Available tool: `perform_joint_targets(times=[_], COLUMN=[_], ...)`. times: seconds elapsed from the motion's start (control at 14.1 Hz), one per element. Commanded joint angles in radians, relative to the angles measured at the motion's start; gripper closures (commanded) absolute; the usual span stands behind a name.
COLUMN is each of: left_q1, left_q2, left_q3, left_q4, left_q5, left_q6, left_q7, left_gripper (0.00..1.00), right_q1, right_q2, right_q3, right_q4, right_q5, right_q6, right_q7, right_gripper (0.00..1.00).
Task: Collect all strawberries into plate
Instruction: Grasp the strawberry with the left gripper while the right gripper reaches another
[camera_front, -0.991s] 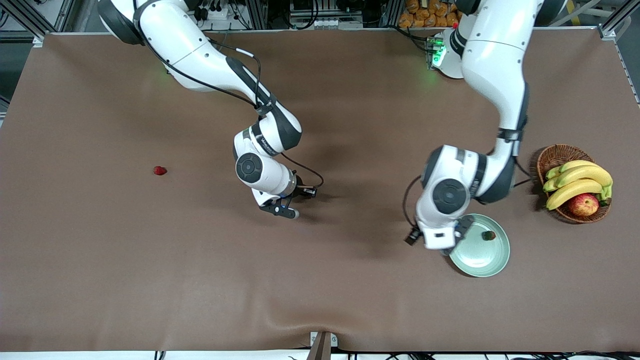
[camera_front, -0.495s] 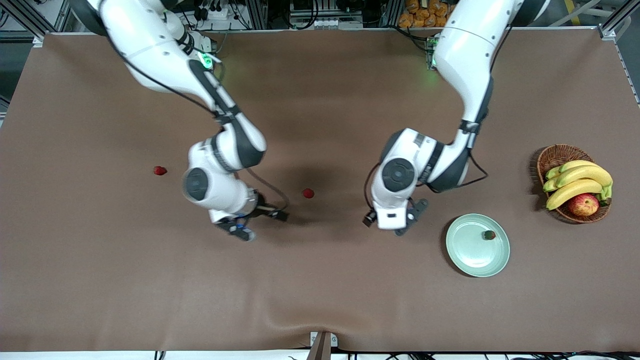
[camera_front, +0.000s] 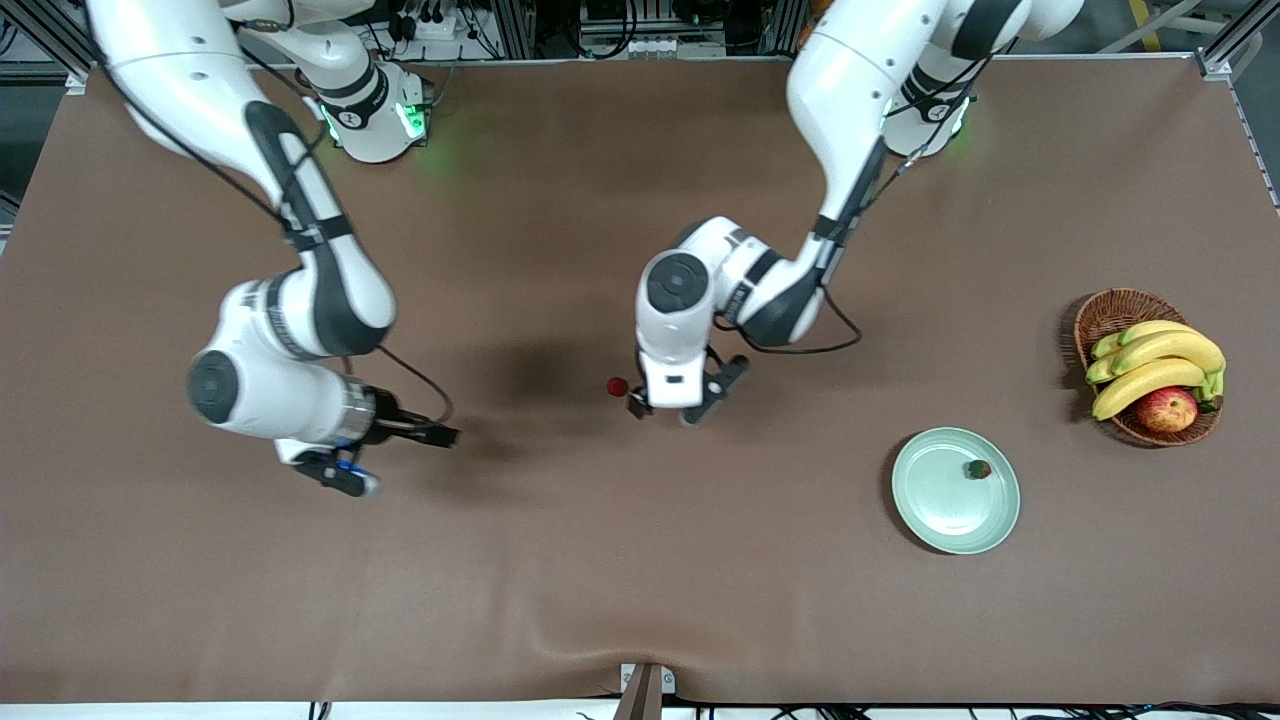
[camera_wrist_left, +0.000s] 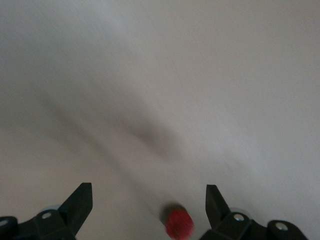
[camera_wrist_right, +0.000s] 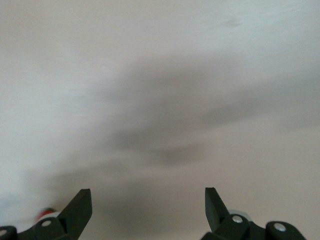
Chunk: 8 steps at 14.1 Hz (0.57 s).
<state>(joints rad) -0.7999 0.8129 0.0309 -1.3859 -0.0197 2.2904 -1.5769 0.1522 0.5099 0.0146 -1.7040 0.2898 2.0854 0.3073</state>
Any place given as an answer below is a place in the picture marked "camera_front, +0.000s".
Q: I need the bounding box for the red yellow apple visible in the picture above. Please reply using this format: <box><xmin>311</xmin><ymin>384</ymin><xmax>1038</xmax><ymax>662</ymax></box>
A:
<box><xmin>1136</xmin><ymin>386</ymin><xmax>1199</xmax><ymax>434</ymax></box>

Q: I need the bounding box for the aluminium frame profile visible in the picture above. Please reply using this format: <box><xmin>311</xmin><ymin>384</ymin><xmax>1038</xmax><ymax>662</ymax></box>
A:
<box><xmin>1195</xmin><ymin>0</ymin><xmax>1280</xmax><ymax>81</ymax></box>
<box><xmin>15</xmin><ymin>0</ymin><xmax>91</xmax><ymax>96</ymax></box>

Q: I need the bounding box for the brown wicker basket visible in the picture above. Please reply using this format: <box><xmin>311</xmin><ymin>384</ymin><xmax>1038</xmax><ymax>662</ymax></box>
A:
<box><xmin>1073</xmin><ymin>288</ymin><xmax>1224</xmax><ymax>448</ymax></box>

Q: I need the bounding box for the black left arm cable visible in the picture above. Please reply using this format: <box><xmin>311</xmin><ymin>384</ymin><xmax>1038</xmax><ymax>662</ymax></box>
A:
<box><xmin>712</xmin><ymin>150</ymin><xmax>921</xmax><ymax>356</ymax></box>

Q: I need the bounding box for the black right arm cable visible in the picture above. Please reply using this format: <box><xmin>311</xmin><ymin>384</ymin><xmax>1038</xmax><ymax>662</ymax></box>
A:
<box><xmin>85</xmin><ymin>50</ymin><xmax>456</xmax><ymax>426</ymax></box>

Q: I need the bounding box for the brown table cloth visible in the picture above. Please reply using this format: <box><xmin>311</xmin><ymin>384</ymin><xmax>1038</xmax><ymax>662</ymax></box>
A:
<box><xmin>0</xmin><ymin>55</ymin><xmax>1280</xmax><ymax>706</ymax></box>

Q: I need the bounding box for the mint green round plate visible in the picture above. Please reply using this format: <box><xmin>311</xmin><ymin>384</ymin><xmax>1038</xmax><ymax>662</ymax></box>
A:
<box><xmin>891</xmin><ymin>427</ymin><xmax>1022</xmax><ymax>556</ymax></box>

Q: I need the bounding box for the metal clamp bracket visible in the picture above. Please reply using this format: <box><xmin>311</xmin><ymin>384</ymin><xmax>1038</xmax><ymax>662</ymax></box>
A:
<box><xmin>615</xmin><ymin>662</ymin><xmax>677</xmax><ymax>720</ymax></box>

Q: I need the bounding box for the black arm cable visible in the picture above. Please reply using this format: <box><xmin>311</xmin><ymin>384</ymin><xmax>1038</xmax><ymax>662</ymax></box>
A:
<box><xmin>85</xmin><ymin>50</ymin><xmax>456</xmax><ymax>426</ymax></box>
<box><xmin>712</xmin><ymin>150</ymin><xmax>921</xmax><ymax>356</ymax></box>

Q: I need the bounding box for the yellow banana bunch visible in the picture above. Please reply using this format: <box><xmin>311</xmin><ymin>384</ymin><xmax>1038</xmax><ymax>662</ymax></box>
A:
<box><xmin>1085</xmin><ymin>320</ymin><xmax>1228</xmax><ymax>422</ymax></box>

